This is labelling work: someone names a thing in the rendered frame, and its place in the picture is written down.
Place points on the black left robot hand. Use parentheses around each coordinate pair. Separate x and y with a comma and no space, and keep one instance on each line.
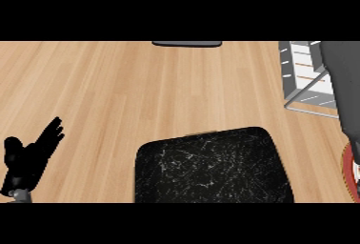
(28,162)

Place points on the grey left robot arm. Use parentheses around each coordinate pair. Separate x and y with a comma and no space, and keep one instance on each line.
(22,197)

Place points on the black speckled tray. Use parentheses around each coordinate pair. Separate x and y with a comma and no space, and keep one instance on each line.
(213,166)

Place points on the dark grey flat object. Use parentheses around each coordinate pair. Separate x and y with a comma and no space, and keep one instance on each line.
(188,44)

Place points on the red round plate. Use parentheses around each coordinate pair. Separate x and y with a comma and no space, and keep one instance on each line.
(347,178)

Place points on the tall dark grey block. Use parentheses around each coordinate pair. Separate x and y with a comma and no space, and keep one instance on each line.
(344,79)

